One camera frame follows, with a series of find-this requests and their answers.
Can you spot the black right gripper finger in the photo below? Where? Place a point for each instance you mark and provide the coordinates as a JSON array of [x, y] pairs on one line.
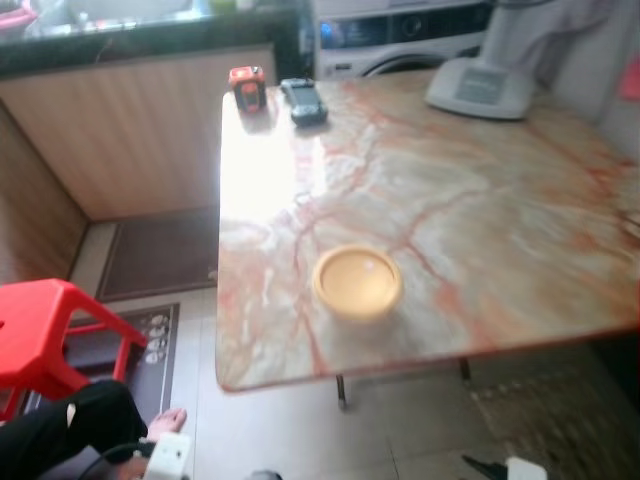
[[492, 472]]

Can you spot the patterned brown rug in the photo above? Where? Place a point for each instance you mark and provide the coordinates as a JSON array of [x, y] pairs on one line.
[[560, 420]]

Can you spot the yellow round bowl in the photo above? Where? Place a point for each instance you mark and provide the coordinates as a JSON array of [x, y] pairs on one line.
[[357, 282]]

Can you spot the marble pattern folding table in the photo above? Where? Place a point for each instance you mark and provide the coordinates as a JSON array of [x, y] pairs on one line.
[[480, 200]]

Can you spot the person's bare foot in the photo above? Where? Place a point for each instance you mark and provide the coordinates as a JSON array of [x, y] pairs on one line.
[[167, 425]]

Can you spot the dark printed floor mat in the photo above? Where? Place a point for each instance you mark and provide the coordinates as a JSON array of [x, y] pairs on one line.
[[165, 380]]

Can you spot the grey standing fan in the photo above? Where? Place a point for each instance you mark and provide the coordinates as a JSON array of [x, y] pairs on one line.
[[480, 90]]

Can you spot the dark brown floor mat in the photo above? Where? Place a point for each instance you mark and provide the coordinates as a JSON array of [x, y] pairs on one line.
[[160, 255]]

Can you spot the person's leg in black trousers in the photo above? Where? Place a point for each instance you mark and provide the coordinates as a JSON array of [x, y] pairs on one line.
[[70, 430]]

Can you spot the grey hanging cloth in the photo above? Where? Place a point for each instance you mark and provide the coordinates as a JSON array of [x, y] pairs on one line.
[[560, 30]]

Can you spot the white front-load washing machine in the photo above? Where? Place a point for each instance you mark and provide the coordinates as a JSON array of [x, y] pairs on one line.
[[400, 30]]

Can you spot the red plastic stool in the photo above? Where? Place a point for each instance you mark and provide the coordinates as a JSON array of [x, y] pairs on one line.
[[40, 320]]

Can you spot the wooden counter cabinet front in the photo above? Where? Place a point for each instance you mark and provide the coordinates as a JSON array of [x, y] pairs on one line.
[[130, 130]]

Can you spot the black stone kitchen counter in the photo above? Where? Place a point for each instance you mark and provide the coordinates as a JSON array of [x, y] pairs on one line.
[[150, 45]]

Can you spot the steel kitchen sink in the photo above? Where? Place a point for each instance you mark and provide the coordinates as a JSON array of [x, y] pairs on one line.
[[120, 12]]

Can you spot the pink cloth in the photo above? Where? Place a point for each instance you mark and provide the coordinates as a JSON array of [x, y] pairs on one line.
[[15, 15]]

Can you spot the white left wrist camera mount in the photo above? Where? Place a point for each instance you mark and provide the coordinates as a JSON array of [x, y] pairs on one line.
[[168, 458]]

